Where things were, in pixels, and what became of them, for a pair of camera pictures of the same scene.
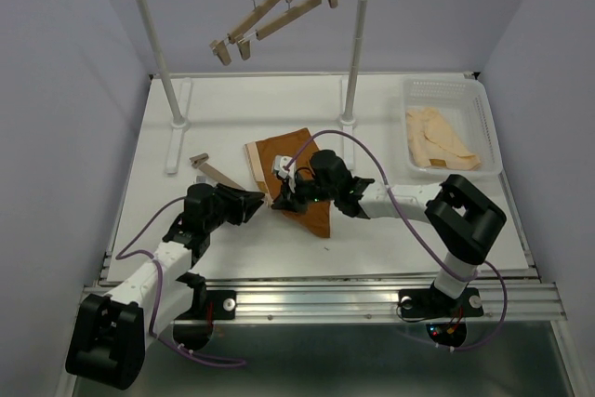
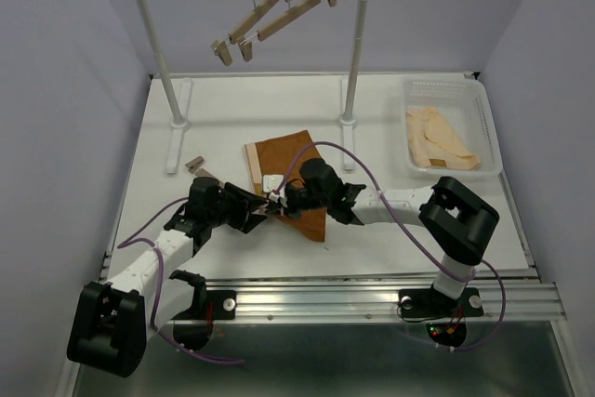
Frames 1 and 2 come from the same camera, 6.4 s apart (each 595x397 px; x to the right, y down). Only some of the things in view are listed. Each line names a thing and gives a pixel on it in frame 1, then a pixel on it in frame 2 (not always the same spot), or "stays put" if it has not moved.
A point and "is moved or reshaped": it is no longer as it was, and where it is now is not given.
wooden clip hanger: [220, 48] stays put
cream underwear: [433, 142] stays put
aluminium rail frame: [505, 297] stays put
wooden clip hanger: [198, 161] is moved or reshaped
